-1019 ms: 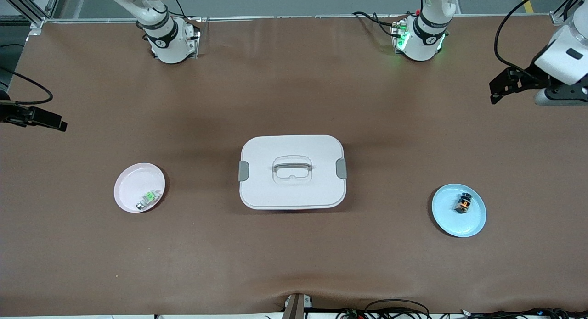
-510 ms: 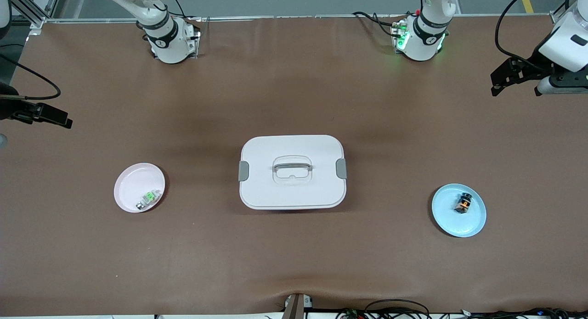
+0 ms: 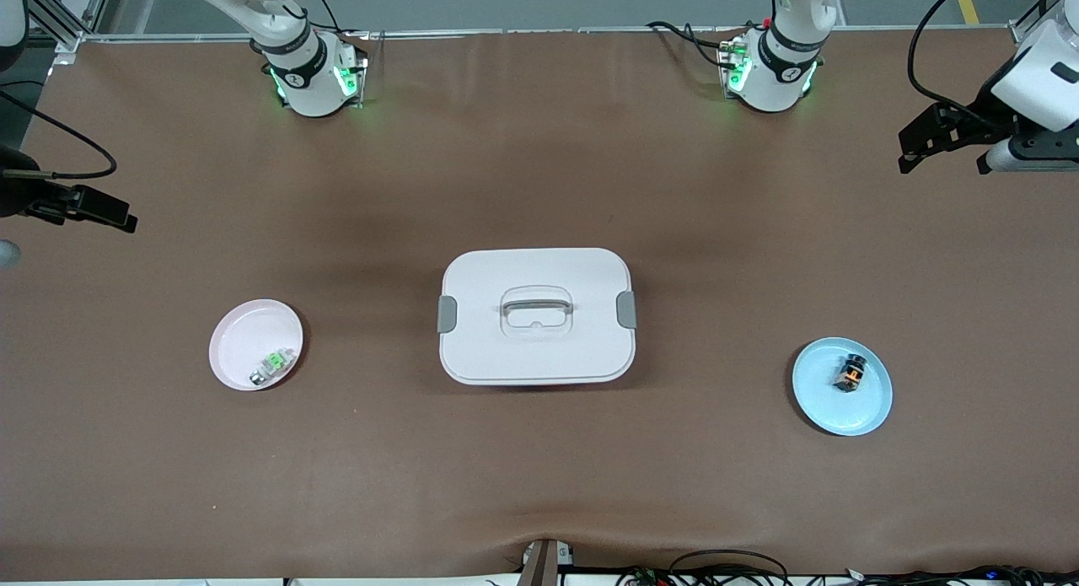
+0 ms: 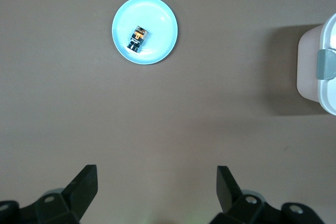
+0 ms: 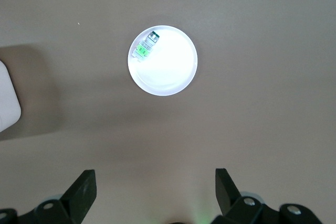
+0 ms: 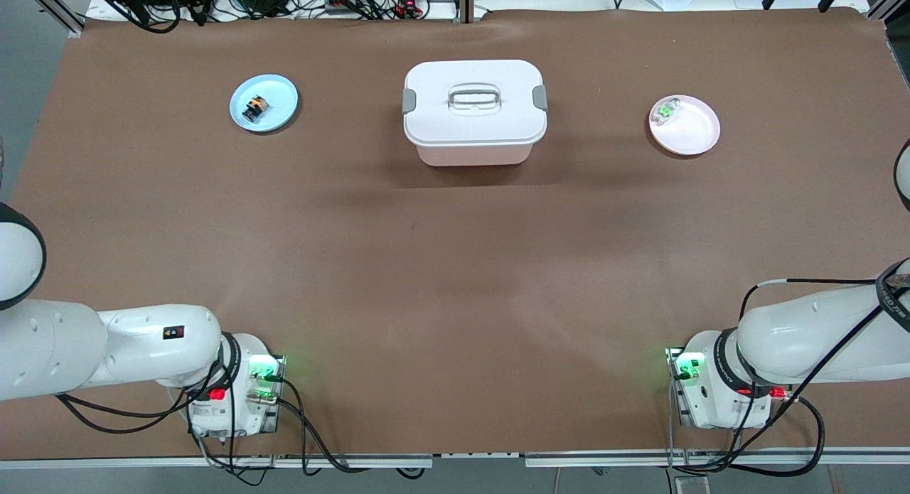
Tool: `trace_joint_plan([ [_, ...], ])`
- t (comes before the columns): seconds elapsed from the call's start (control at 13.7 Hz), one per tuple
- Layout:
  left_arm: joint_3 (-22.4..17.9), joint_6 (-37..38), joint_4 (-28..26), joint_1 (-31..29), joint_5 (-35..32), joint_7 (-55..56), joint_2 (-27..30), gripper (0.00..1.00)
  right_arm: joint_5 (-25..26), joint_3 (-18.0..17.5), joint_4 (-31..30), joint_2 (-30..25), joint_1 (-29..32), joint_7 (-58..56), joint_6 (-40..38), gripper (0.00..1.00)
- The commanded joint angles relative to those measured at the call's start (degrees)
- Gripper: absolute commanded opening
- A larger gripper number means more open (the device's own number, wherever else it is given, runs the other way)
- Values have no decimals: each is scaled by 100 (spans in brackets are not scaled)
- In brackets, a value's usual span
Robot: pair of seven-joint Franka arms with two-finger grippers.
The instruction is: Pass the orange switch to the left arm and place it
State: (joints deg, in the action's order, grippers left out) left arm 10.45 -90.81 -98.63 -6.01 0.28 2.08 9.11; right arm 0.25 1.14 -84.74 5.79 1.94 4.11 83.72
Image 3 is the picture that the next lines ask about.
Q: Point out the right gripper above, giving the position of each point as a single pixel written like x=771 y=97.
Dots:
x=18 y=195

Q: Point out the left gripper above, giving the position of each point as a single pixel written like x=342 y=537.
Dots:
x=983 y=115

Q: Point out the orange black switch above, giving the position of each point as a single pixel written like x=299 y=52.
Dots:
x=851 y=373

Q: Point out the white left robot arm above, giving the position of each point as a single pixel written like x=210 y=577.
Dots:
x=780 y=72

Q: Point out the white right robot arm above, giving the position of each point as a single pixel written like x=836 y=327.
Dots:
x=295 y=72

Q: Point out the white lidded box grey latches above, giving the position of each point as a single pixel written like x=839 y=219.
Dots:
x=539 y=350

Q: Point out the pink round plate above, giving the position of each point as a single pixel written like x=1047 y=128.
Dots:
x=244 y=341

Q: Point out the light blue round plate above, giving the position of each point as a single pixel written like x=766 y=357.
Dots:
x=822 y=400

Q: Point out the brown table mat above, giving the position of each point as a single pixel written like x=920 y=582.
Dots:
x=539 y=468

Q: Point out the aluminium frame profile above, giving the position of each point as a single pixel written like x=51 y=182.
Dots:
x=72 y=21
x=1027 y=25

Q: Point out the green switch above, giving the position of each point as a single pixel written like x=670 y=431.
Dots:
x=274 y=365

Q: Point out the silver table edge rail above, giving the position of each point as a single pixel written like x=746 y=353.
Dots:
x=548 y=31

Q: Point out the metal table edge bracket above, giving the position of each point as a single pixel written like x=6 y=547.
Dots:
x=544 y=562

